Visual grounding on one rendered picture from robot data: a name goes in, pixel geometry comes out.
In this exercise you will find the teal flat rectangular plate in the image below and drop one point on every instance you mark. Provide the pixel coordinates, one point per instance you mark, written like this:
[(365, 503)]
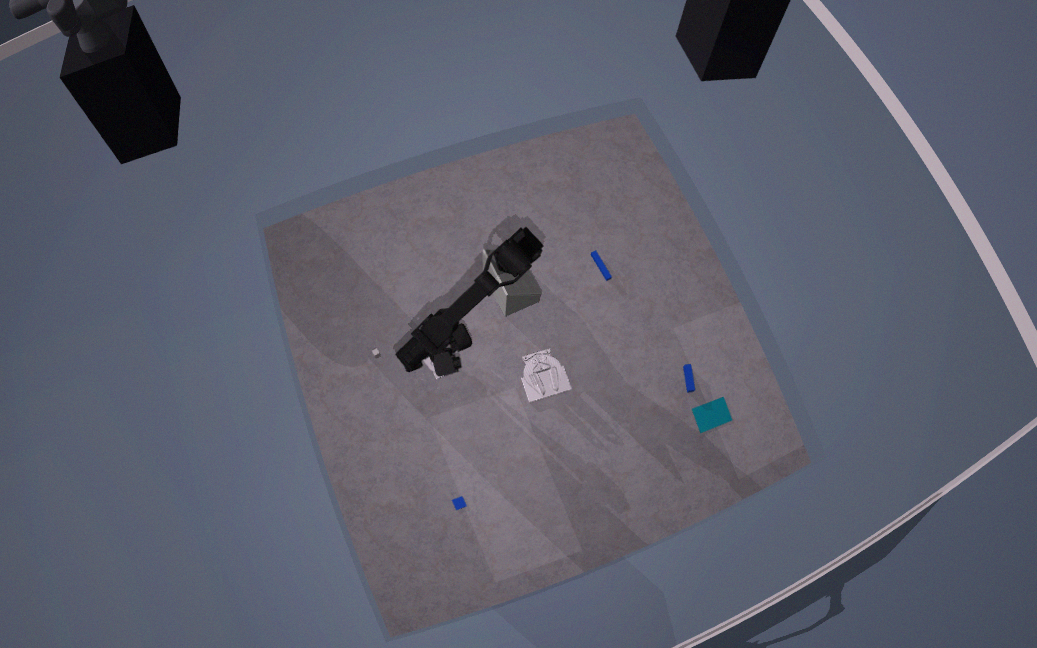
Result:
[(711, 414)]

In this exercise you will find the blue rectangular block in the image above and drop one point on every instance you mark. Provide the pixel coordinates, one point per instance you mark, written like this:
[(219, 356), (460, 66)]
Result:
[(689, 378), (601, 266)]

